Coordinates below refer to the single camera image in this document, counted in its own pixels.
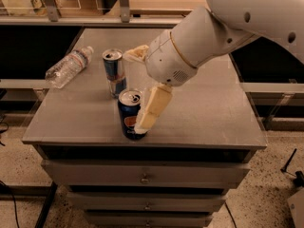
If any blue pepsi can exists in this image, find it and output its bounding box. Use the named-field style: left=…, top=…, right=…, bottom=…
left=118, top=89, right=144, bottom=141

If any black cable on floor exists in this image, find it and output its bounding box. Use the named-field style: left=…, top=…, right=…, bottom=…
left=0, top=180, right=21, bottom=228

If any middle drawer with knob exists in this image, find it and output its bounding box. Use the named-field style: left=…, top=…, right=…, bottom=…
left=67, top=192, right=225, bottom=213

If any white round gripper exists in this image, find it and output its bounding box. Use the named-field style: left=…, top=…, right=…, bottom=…
left=123, top=29, right=198, bottom=134

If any metal railing frame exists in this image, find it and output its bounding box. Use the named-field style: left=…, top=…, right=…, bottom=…
left=0, top=0, right=191, bottom=27

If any blue silver red bull can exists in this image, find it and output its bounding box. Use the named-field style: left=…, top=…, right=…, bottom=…
left=103, top=48, right=126, bottom=98

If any clear plastic water bottle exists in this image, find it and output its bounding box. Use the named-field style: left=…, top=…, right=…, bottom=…
left=45, top=47, right=94, bottom=88

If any bottom drawer with knob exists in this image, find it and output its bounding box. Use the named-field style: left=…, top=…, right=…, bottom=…
left=85, top=212, right=212, bottom=228

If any top drawer with knob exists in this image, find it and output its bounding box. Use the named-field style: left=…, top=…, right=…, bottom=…
left=41, top=160, right=249, bottom=189

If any black antenna device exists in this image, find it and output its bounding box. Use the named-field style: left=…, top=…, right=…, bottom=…
left=279, top=147, right=304, bottom=188

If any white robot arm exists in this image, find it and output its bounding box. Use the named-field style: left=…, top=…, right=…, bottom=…
left=123, top=0, right=304, bottom=134

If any grey drawer cabinet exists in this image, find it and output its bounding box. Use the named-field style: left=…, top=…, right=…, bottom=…
left=24, top=28, right=266, bottom=228

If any drawer with knob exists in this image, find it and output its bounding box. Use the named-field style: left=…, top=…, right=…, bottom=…
left=85, top=212, right=212, bottom=228
left=41, top=160, right=249, bottom=189
left=67, top=192, right=225, bottom=213

